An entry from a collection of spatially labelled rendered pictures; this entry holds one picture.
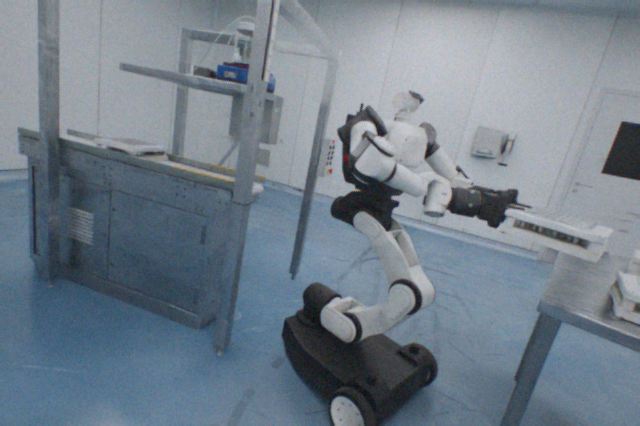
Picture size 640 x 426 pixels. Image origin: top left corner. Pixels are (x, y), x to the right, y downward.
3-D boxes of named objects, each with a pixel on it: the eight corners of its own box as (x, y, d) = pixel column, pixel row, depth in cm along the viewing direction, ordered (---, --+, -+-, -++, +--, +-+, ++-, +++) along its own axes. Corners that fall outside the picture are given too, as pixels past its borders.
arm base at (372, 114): (342, 147, 124) (332, 125, 130) (359, 161, 134) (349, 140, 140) (377, 121, 118) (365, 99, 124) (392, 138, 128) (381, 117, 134)
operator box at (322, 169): (329, 175, 249) (337, 139, 242) (323, 177, 233) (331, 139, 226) (322, 173, 250) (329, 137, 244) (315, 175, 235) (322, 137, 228)
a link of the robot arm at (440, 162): (448, 194, 169) (419, 160, 167) (473, 178, 164) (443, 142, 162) (451, 201, 158) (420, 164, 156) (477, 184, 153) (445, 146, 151)
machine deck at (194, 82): (282, 105, 171) (283, 97, 170) (245, 95, 135) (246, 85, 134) (177, 85, 186) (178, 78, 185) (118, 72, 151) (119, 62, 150)
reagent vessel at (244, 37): (270, 73, 162) (277, 30, 158) (255, 66, 148) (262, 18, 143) (242, 69, 166) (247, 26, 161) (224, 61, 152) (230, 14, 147)
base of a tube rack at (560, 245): (595, 263, 91) (599, 254, 91) (498, 230, 107) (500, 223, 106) (604, 250, 109) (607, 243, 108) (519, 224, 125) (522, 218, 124)
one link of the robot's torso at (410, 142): (321, 184, 150) (338, 99, 141) (366, 184, 175) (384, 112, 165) (376, 204, 131) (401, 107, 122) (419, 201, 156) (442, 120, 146)
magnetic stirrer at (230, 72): (275, 95, 168) (278, 76, 165) (255, 89, 148) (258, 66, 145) (239, 89, 173) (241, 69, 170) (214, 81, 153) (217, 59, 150)
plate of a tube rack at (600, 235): (603, 245, 90) (607, 238, 89) (503, 215, 106) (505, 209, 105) (611, 235, 108) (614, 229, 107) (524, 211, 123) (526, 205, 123)
